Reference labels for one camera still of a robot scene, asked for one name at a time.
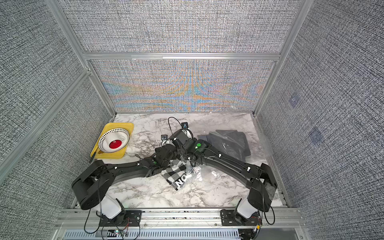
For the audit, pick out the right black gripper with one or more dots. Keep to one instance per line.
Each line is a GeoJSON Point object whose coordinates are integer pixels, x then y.
{"type": "Point", "coordinates": [196, 141]}

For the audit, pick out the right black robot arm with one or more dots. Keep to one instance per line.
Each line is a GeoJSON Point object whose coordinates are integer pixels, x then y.
{"type": "Point", "coordinates": [260, 180]}

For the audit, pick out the clear vacuum bag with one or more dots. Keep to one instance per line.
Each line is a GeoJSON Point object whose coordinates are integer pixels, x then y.
{"type": "Point", "coordinates": [225, 150]}

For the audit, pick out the black white checkered cloth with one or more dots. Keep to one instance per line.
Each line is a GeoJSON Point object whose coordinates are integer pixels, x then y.
{"type": "Point", "coordinates": [178, 173]}

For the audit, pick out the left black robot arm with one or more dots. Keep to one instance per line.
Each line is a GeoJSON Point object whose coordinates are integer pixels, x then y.
{"type": "Point", "coordinates": [92, 185]}

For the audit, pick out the aluminium front rail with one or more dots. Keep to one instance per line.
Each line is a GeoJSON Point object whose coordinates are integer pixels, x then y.
{"type": "Point", "coordinates": [181, 224]}

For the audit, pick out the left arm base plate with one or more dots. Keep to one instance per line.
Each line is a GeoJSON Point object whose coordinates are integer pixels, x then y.
{"type": "Point", "coordinates": [131, 218]}

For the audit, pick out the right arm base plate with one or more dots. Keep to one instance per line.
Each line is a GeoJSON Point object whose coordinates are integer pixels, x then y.
{"type": "Point", "coordinates": [232, 218]}

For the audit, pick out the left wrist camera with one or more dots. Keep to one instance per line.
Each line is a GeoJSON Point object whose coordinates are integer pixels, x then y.
{"type": "Point", "coordinates": [164, 139]}

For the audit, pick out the green pen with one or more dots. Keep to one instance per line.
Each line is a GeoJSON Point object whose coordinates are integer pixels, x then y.
{"type": "Point", "coordinates": [92, 157]}

